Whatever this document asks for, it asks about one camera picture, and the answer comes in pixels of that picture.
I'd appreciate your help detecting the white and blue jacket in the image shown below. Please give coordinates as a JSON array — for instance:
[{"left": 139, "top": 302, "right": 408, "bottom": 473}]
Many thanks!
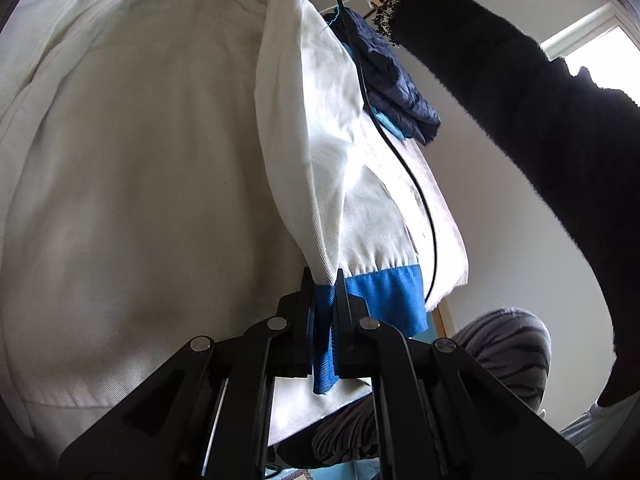
[{"left": 0, "top": 0, "right": 431, "bottom": 448}]

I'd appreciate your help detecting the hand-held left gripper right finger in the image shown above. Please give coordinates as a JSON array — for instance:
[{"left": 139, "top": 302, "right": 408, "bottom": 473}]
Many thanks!
[{"left": 334, "top": 268, "right": 586, "bottom": 480}]

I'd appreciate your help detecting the navy quilted jacket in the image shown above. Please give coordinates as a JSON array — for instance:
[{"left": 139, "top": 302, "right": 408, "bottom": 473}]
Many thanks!
[{"left": 330, "top": 7, "right": 442, "bottom": 147}]

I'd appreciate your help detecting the pale grey cloth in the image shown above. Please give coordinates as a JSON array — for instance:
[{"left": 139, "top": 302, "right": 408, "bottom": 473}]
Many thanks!
[{"left": 557, "top": 392, "right": 640, "bottom": 461}]

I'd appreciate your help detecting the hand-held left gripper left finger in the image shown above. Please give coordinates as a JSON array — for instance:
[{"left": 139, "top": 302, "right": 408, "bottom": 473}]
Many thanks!
[{"left": 57, "top": 267, "right": 317, "bottom": 480}]

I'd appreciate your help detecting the black cable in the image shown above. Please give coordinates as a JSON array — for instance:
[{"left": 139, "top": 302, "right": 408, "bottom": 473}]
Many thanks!
[{"left": 332, "top": 0, "right": 441, "bottom": 311}]

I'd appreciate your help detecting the person's right forearm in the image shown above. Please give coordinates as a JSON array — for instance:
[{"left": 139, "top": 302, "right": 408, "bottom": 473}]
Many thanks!
[{"left": 362, "top": 0, "right": 640, "bottom": 408}]

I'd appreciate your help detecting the window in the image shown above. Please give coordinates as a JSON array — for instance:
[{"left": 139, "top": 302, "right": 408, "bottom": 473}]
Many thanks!
[{"left": 540, "top": 2, "right": 640, "bottom": 106}]

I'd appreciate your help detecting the person's leg in striped pants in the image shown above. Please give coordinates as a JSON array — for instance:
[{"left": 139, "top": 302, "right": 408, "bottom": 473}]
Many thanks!
[{"left": 275, "top": 307, "right": 553, "bottom": 468}]

